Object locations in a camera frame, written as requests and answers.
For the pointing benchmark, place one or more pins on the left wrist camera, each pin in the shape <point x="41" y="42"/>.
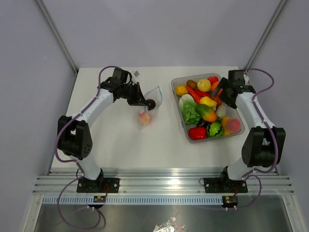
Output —
<point x="135" y="75"/>

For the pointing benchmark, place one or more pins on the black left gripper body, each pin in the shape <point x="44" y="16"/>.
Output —
<point x="128" y="91"/>

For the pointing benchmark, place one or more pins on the yellow toy pear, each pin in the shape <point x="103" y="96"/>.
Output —
<point x="208" y="102"/>

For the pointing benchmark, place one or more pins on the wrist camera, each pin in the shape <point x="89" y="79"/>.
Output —
<point x="246" y="78"/>
<point x="135" y="75"/>

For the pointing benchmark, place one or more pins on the red toy tomato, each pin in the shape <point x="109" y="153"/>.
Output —
<point x="217" y="100"/>

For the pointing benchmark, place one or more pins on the bag of small parts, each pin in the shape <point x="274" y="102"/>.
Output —
<point x="171" y="225"/>

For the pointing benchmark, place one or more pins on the dark purple toy eggplant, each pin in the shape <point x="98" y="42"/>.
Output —
<point x="202" y="123"/>

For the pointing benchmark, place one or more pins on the yellow toy bell pepper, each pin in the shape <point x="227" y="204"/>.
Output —
<point x="223" y="123"/>

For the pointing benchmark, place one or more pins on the green orange toy mango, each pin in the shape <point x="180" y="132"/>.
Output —
<point x="206" y="113"/>

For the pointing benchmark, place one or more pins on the aluminium frame post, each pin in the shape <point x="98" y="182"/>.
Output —
<point x="266" y="33"/>
<point x="52" y="27"/>

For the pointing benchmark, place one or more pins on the left aluminium frame post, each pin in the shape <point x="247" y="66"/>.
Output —
<point x="52" y="27"/>

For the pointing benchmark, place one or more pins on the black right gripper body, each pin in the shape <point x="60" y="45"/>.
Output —
<point x="230" y="103"/>

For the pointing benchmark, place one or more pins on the small yellow toy fruit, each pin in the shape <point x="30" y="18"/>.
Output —
<point x="181" y="90"/>

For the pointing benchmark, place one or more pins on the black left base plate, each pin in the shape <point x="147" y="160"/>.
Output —
<point x="108" y="184"/>

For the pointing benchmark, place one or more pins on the clear plastic food bin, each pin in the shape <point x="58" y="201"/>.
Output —
<point x="230" y="112"/>

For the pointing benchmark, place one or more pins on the right aluminium frame post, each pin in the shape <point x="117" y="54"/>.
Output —
<point x="266" y="33"/>

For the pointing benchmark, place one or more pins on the red toy bell pepper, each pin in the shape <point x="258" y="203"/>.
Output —
<point x="197" y="133"/>

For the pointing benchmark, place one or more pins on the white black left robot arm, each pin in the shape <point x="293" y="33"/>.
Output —
<point x="73" y="132"/>

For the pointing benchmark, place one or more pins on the clear zip top bag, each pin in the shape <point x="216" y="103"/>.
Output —
<point x="155" y="94"/>

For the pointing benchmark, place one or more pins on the pale yellow toy apple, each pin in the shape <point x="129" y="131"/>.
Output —
<point x="204" y="85"/>

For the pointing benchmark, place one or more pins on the green striped toy watermelon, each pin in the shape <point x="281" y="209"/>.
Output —
<point x="214" y="129"/>

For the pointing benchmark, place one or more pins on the orange pink toy peach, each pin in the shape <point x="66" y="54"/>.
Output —
<point x="144" y="117"/>

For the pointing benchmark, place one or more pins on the orange toy tangerine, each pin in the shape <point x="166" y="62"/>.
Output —
<point x="214" y="86"/>

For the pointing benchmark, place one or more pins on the aluminium mounting rail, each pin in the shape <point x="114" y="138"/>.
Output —
<point x="161" y="182"/>

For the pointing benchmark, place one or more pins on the brown toy kiwi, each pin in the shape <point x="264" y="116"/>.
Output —
<point x="192" y="84"/>

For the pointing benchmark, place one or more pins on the white slotted cable duct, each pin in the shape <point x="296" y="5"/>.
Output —
<point x="133" y="200"/>

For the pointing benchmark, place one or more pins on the green white toy cabbage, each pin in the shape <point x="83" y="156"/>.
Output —
<point x="188" y="109"/>

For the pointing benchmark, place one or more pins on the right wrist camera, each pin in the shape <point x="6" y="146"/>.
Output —
<point x="246" y="78"/>

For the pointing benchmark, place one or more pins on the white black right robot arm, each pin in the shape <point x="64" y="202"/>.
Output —
<point x="262" y="149"/>

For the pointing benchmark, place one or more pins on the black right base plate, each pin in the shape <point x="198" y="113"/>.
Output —
<point x="212" y="185"/>

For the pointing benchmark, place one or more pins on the white toy radish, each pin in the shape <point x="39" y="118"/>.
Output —
<point x="221" y="111"/>

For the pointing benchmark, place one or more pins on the red toy chili pepper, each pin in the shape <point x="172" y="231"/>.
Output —
<point x="202" y="94"/>

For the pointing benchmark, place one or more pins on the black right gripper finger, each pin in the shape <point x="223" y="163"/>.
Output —
<point x="222" y="86"/>
<point x="224" y="97"/>

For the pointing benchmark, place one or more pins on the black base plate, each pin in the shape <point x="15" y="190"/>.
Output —
<point x="212" y="185"/>
<point x="108" y="184"/>

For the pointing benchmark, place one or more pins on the orange toy carrot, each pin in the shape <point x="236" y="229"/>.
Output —
<point x="193" y="95"/>

